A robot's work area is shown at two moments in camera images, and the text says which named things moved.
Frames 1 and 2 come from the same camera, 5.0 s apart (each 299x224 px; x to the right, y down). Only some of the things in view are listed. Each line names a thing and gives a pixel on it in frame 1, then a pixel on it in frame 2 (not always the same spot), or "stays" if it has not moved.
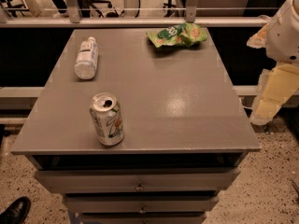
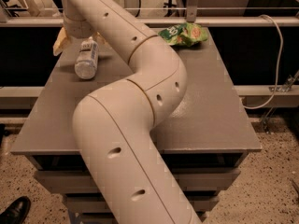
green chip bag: (183, 35) stays
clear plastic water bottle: (86, 62) stays
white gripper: (284, 36) → (76, 31)
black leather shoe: (17, 211) stays
